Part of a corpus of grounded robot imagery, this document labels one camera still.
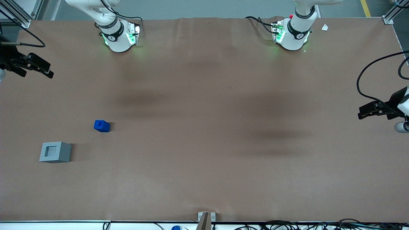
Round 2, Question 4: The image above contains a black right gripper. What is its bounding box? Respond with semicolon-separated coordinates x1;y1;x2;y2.
0;33;54;79

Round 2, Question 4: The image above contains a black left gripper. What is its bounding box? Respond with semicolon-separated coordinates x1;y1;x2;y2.
358;86;408;120

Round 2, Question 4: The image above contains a blue plastic insert part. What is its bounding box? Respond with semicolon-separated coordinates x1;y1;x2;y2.
94;120;111;133

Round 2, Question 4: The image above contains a gray square base block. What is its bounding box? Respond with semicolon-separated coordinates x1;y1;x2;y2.
39;142;72;164

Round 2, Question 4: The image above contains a brown table cover sheet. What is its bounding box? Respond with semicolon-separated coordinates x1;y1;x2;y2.
0;16;409;222

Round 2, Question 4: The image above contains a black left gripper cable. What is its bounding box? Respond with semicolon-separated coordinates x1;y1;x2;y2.
357;50;409;109

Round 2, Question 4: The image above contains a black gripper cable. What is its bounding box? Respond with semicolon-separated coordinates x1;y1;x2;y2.
357;50;409;109
0;10;46;48

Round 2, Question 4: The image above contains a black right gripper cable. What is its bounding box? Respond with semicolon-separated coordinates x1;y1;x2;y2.
0;10;46;48

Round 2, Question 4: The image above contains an aluminium frame post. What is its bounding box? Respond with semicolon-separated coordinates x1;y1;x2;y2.
382;0;409;25
0;0;44;28

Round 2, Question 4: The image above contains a black cable bundle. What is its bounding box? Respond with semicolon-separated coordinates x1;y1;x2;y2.
233;218;409;230

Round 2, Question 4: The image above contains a black left arm base cable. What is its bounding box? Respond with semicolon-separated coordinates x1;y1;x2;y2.
245;16;282;34

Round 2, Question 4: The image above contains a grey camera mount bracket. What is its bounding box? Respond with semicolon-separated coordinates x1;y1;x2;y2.
196;211;216;230

